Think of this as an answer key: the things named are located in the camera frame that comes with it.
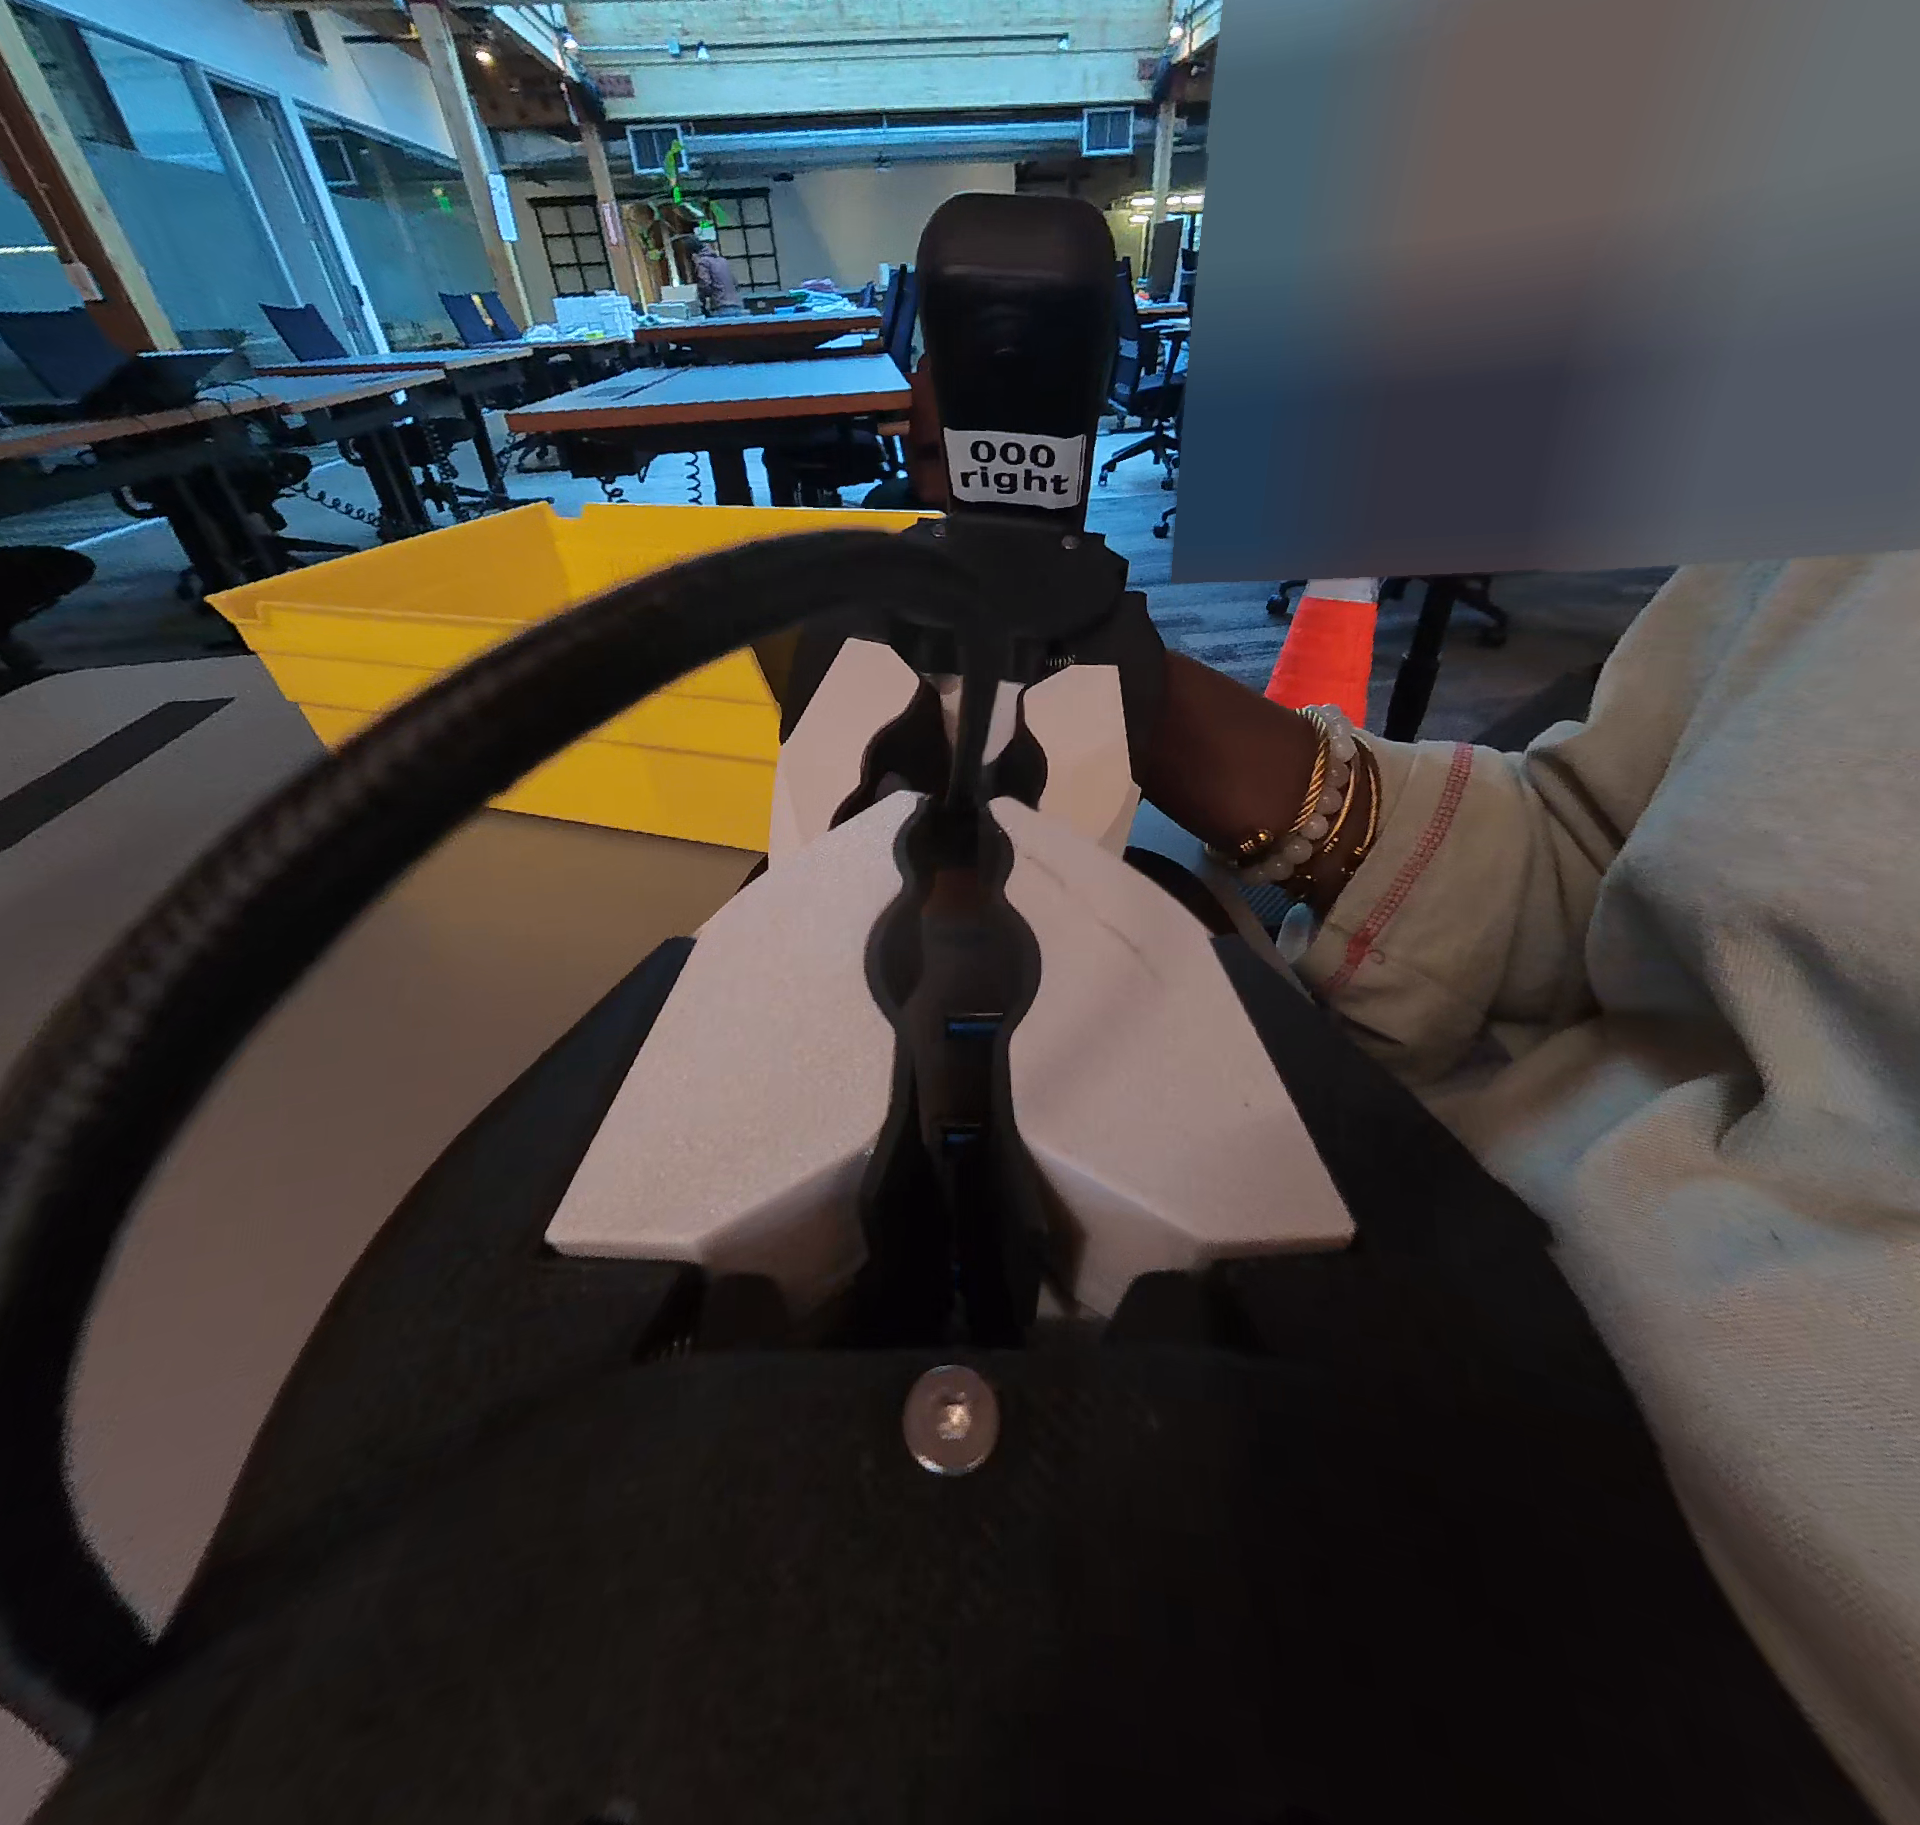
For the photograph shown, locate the orange traffic cone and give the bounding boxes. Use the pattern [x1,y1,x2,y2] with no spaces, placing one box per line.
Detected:
[1264,573,1383,723]

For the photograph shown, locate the black office chair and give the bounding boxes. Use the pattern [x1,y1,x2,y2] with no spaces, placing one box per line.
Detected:
[1099,256,1197,494]

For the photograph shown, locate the pale beaded bracelet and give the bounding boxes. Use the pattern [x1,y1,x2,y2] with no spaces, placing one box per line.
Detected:
[1236,706,1358,885]

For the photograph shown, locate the dark open laptop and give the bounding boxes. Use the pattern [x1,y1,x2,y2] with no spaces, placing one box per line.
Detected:
[0,307,252,419]

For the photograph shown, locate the green potted plant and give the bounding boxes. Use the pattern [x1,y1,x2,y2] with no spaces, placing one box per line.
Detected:
[628,136,725,307]

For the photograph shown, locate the gold bangle bracelets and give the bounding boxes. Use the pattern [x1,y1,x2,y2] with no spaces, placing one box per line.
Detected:
[1204,704,1384,908]

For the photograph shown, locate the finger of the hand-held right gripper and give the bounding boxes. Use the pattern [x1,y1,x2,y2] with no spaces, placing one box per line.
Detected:
[1002,659,1153,855]
[769,631,963,859]

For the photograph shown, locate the black desk leg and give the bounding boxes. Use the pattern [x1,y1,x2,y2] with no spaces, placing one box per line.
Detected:
[1380,573,1453,743]

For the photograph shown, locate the wooden office desk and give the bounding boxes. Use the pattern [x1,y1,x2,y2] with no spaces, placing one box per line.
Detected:
[506,351,918,507]
[633,307,887,359]

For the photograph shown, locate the person's pale sweatshirt torso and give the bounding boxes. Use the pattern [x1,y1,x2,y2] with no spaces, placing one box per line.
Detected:
[1424,940,1920,1825]

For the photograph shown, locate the black braided cable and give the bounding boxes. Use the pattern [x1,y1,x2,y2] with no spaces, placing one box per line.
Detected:
[0,522,1007,1751]

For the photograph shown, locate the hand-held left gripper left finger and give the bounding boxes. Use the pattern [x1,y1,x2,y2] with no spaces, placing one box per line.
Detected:
[544,785,947,1319]

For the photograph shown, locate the long wooden desk row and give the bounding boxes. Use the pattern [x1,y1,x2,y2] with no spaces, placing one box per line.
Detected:
[0,345,538,573]

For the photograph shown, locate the yellow plastic bin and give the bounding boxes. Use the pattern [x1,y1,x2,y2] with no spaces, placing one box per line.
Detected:
[205,501,932,855]

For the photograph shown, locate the silver air duct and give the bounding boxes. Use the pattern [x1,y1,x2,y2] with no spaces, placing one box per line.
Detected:
[679,119,1093,173]

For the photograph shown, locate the person's right hand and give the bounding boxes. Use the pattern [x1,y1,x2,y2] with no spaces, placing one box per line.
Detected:
[1147,650,1322,859]

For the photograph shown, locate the person's right forearm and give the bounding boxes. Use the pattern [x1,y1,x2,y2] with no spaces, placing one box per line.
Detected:
[1287,556,1920,1107]

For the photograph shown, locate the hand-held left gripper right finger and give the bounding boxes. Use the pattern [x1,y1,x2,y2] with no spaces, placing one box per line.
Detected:
[981,797,1358,1323]

